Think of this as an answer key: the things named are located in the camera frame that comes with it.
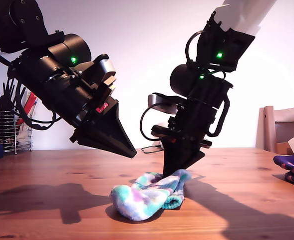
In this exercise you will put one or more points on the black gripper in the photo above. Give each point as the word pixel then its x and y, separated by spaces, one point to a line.
pixel 194 122
pixel 79 100

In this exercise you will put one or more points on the pastel tie-dye sock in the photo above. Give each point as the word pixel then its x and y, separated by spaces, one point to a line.
pixel 141 200

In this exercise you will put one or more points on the red chopstick packet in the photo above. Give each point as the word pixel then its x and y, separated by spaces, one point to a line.
pixel 30 102

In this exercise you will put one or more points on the wooden chair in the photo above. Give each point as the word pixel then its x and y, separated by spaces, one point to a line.
pixel 269 130

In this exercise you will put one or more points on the black chopstick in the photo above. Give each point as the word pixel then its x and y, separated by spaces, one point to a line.
pixel 6 87
pixel 22 96

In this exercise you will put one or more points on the brown cardboard box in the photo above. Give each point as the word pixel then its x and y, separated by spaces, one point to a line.
pixel 282 148

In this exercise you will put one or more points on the black utensil head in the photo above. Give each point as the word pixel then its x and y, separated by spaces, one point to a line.
pixel 6 102

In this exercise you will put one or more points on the grey camera box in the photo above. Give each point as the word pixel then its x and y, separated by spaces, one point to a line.
pixel 154 101
pixel 109 67

